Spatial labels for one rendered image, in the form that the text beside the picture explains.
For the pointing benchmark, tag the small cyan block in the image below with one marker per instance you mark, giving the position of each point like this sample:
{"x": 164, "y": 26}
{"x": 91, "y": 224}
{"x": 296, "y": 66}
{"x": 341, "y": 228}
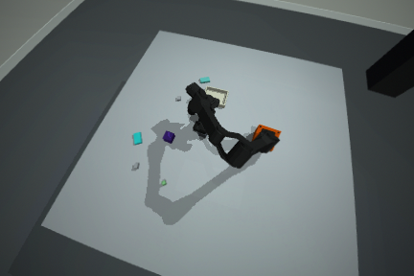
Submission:
{"x": 138, "y": 138}

